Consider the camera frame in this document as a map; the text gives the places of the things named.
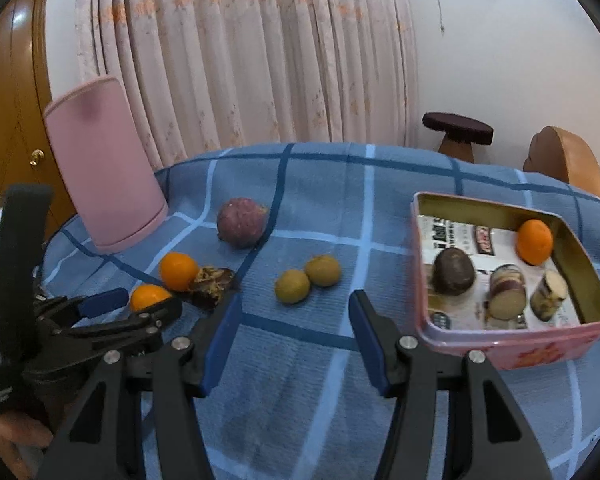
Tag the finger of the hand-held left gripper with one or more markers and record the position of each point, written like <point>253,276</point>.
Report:
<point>150,317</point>
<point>105,301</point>

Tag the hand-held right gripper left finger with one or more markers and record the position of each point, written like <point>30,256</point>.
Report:
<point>222,340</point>

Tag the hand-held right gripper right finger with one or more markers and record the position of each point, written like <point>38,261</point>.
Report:
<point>375,345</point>

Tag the orange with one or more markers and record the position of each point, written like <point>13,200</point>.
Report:
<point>177,271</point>
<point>147,296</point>
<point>535,242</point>

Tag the dark chocolate pastry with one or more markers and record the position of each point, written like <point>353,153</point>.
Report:
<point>210,285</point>

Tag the green-brown longan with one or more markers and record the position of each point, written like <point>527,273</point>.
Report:
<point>292,287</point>
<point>323,271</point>

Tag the purple round fruit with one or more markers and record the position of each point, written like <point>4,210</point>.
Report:
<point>242,222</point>

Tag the pink tin box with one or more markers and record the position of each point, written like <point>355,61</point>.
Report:
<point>505,350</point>

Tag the person's left forearm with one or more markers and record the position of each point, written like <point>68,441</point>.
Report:
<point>10,432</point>

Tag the blue plaid blanket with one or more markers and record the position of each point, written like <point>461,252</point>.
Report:
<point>305,410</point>

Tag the brass door knob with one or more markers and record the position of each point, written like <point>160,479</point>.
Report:
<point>36,157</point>

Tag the dark purple passion fruit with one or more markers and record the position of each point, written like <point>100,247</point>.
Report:
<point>452,271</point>

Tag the pink chair back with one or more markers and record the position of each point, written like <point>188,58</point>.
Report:
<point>105,160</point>

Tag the small brown jar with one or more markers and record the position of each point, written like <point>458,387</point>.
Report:
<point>506,294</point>

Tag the printed paper leaflet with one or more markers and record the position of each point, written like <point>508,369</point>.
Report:
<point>500,247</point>

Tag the small cream jar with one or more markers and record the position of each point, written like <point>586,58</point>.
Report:
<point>549,294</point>

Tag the dark brown round stool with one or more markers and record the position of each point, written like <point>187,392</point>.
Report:
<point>455,127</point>

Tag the brown leather armchair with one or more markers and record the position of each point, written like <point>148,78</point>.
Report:
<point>565,160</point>

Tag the pink floral curtain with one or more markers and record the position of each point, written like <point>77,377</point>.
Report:
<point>255,60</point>

